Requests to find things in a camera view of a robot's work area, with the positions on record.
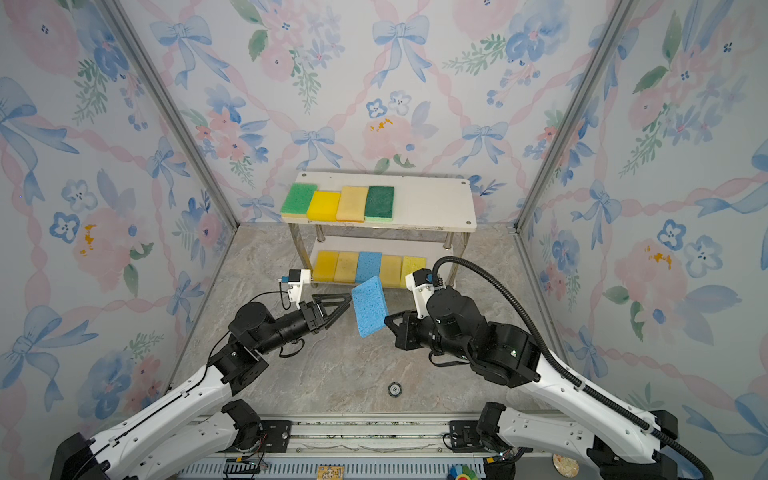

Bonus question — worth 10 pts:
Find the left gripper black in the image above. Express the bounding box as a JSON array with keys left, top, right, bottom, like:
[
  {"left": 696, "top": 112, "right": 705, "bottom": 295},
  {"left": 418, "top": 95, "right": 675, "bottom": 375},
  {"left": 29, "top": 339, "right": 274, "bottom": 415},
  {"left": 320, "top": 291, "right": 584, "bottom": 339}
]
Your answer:
[{"left": 255, "top": 295, "right": 349, "bottom": 360}]

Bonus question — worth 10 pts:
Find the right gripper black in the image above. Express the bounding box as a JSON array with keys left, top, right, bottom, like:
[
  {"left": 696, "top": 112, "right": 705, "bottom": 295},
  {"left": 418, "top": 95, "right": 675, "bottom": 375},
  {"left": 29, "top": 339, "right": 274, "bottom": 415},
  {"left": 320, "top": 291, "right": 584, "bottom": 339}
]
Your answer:
[{"left": 384, "top": 310, "right": 478, "bottom": 367}]

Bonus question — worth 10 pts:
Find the tan yellow orange-backed sponge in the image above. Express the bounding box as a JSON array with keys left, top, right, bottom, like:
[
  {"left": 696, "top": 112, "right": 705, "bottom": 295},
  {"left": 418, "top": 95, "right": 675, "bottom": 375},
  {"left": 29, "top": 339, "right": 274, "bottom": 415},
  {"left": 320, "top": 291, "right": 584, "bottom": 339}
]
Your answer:
[{"left": 333, "top": 252, "right": 359, "bottom": 284}]

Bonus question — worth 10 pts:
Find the bright yellow sponge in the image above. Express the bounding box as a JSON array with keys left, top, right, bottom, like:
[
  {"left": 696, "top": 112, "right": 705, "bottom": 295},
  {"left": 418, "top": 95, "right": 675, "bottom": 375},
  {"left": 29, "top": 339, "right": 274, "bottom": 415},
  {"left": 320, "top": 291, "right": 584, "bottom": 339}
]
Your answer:
[
  {"left": 307, "top": 191, "right": 341, "bottom": 222},
  {"left": 313, "top": 251, "right": 339, "bottom": 282}
]

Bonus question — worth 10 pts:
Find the large blue sponge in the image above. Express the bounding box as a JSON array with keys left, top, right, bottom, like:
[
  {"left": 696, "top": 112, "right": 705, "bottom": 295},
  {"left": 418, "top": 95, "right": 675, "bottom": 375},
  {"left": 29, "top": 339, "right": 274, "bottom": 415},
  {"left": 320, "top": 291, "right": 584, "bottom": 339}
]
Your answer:
[{"left": 355, "top": 251, "right": 382, "bottom": 284}]

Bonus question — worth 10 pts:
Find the yellow-green sponge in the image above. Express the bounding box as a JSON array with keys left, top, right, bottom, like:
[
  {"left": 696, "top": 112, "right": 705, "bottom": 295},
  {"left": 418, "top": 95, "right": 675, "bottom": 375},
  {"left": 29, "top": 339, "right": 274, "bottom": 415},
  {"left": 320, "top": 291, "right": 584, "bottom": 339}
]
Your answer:
[{"left": 399, "top": 256, "right": 427, "bottom": 288}]

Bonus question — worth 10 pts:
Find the pale yellow sponge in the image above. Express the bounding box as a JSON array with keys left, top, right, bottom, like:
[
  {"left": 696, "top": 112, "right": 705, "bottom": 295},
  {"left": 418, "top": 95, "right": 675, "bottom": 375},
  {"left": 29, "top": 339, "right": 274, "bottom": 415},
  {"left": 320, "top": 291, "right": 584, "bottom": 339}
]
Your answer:
[{"left": 336, "top": 186, "right": 368, "bottom": 223}]

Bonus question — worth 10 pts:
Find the dark green scouring sponge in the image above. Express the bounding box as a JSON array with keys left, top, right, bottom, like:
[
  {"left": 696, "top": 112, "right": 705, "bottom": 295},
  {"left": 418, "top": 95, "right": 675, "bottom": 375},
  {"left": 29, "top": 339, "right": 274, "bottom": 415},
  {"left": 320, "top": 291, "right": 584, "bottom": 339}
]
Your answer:
[{"left": 364, "top": 186, "right": 395, "bottom": 222}]

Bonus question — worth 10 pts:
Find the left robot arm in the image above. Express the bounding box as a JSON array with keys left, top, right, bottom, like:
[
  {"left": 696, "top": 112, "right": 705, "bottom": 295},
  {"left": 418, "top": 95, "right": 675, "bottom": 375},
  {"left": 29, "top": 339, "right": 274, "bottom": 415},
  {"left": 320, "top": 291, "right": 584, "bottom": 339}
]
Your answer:
[{"left": 50, "top": 294, "right": 352, "bottom": 479}]

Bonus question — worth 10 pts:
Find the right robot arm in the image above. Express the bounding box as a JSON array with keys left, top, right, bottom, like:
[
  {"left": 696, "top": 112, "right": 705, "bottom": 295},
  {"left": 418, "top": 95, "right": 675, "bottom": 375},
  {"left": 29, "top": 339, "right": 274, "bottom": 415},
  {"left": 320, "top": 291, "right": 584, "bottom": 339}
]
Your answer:
[{"left": 385, "top": 287, "right": 678, "bottom": 479}]

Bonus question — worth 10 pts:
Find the white two-tier shelf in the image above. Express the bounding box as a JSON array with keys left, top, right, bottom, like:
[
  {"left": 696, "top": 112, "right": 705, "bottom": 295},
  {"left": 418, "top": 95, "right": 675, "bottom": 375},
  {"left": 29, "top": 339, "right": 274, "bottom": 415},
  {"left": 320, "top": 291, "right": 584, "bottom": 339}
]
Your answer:
[{"left": 281, "top": 172, "right": 477, "bottom": 279}]

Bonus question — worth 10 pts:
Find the poker chip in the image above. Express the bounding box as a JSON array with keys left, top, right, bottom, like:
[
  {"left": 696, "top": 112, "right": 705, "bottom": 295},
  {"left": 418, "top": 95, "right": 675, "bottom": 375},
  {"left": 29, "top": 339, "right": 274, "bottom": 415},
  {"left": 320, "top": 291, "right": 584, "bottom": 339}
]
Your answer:
[{"left": 388, "top": 382, "right": 402, "bottom": 398}]

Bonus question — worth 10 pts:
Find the colourful toy object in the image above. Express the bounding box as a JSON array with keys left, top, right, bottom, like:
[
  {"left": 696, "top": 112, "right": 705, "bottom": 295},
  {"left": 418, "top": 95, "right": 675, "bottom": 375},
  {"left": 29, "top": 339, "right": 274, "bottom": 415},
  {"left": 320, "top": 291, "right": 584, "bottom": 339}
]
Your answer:
[{"left": 446, "top": 464, "right": 479, "bottom": 480}]

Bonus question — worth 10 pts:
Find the small yellow circuit board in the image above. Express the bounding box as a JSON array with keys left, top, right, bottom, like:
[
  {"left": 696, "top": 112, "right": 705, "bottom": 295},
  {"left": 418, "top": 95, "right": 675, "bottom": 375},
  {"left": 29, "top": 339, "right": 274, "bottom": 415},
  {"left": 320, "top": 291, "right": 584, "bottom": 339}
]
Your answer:
[{"left": 316, "top": 465, "right": 345, "bottom": 480}]

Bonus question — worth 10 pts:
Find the round beige disc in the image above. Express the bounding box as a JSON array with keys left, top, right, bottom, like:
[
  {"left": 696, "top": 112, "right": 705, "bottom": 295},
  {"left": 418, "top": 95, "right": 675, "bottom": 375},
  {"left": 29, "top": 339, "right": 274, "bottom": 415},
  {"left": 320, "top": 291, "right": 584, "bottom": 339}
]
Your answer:
[{"left": 552, "top": 454, "right": 580, "bottom": 479}]

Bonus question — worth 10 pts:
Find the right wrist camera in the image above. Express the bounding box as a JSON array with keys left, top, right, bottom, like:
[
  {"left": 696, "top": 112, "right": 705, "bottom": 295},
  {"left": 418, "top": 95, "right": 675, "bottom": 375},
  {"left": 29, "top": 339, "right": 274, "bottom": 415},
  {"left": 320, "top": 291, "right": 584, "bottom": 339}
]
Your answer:
[{"left": 405, "top": 268, "right": 445, "bottom": 319}]

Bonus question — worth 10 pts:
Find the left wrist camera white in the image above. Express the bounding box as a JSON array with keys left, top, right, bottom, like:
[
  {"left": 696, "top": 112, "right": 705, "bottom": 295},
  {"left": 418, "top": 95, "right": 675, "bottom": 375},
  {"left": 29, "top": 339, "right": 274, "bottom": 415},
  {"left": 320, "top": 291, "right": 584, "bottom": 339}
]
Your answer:
[{"left": 278, "top": 269, "right": 312, "bottom": 307}]

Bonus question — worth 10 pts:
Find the thin black cable left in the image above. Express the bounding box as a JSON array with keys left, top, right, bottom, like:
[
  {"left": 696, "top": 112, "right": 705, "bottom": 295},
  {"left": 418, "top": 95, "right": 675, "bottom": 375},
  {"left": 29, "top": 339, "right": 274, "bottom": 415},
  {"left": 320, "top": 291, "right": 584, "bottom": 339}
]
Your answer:
[{"left": 203, "top": 289, "right": 307, "bottom": 373}]

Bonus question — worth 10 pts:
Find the black corrugated cable right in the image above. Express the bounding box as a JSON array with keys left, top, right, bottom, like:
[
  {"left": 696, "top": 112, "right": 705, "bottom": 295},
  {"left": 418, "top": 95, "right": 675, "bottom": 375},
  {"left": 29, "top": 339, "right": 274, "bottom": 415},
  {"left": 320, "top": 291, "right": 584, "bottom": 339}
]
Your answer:
[{"left": 431, "top": 256, "right": 715, "bottom": 480}]

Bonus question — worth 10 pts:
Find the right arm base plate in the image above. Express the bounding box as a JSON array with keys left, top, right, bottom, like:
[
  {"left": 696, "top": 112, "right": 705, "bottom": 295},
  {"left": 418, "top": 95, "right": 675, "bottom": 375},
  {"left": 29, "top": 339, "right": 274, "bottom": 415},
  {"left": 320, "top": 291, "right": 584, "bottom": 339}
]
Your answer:
[{"left": 448, "top": 419, "right": 534, "bottom": 455}]

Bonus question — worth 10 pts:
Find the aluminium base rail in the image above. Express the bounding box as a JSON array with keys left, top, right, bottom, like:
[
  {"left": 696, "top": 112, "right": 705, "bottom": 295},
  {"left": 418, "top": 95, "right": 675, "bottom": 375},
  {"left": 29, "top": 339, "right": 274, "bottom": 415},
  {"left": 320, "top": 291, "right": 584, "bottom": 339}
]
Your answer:
[{"left": 110, "top": 413, "right": 631, "bottom": 480}]

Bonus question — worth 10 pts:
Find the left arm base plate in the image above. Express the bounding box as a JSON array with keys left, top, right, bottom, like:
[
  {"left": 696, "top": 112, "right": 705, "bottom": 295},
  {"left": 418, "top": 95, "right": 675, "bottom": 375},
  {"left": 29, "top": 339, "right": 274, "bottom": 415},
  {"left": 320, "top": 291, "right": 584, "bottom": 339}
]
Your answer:
[{"left": 233, "top": 420, "right": 293, "bottom": 454}]

